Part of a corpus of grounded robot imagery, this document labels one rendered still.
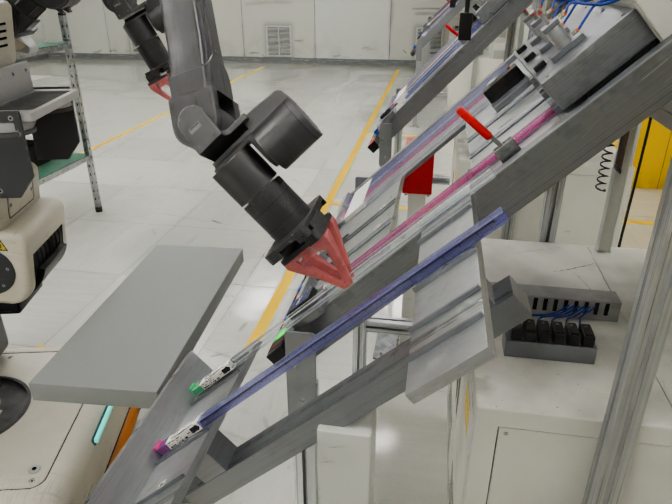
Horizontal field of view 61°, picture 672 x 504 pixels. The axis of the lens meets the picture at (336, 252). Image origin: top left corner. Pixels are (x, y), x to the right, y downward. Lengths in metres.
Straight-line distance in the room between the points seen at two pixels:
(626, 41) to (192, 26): 0.53
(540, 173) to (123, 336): 0.85
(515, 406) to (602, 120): 0.47
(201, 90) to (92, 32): 10.59
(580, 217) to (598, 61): 1.64
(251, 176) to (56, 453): 1.02
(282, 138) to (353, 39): 9.10
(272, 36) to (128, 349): 8.99
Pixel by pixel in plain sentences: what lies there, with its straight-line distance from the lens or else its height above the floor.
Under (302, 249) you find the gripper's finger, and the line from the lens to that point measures 0.66.
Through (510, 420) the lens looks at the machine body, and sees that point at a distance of 1.02.
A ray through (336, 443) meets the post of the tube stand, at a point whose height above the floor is 0.80.
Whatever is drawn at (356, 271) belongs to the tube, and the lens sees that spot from 0.68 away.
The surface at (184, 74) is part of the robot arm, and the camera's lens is 0.71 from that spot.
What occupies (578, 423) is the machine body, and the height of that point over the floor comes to 0.61.
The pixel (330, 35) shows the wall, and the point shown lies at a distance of 9.77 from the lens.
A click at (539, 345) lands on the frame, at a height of 0.65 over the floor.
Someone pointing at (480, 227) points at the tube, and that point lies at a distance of 0.53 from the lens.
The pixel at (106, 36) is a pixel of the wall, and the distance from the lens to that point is 11.15.
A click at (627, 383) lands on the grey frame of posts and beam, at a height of 0.72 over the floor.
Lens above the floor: 1.25
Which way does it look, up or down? 25 degrees down
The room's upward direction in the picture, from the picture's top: straight up
